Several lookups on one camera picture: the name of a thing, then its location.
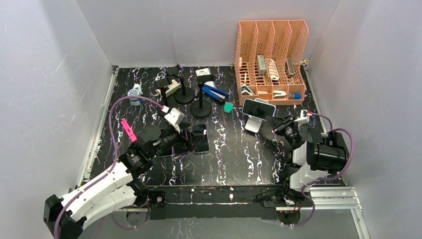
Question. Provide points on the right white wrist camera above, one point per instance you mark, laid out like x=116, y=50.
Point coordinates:
x=304, y=117

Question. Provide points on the blue black stapler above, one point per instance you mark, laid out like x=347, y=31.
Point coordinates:
x=217, y=95

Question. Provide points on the blue white jar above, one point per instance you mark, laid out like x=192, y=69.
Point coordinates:
x=135, y=91

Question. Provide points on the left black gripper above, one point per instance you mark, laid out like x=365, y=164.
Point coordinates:
x=190, y=138

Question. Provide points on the black phone stand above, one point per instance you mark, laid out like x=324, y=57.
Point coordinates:
x=162, y=85
x=184, y=95
x=201, y=108

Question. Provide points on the blue capped tube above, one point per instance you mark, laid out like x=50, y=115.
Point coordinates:
x=294, y=96

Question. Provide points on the purple-edged phone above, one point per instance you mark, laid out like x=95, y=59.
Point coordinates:
x=182, y=146

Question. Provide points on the teal white eraser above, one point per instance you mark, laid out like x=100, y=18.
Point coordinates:
x=228, y=107

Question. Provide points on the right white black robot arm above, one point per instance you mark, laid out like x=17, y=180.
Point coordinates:
x=317, y=157

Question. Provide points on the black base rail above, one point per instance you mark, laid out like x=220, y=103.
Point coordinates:
x=271, y=202

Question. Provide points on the white tape dispenser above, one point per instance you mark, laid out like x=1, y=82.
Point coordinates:
x=279, y=94

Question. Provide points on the pink clip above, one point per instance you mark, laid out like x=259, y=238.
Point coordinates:
x=131, y=135

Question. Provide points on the grey item in organizer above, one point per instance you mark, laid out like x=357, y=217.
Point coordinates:
x=289, y=67

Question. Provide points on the cream box with red label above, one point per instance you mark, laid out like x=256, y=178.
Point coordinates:
x=172, y=88

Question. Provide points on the white ribbed item in organizer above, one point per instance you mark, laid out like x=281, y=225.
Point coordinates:
x=273, y=71

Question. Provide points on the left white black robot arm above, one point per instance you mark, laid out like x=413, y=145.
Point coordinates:
x=118, y=186

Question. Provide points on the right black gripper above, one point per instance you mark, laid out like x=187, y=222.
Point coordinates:
x=277, y=123

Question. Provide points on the orange file organizer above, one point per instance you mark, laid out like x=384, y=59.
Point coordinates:
x=277, y=40

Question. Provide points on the clear-case phone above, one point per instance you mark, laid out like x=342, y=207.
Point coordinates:
x=203, y=145

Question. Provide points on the light blue phone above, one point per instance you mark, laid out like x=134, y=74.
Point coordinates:
x=258, y=109

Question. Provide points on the grey stapler in organizer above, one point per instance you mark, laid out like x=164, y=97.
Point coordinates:
x=261, y=65

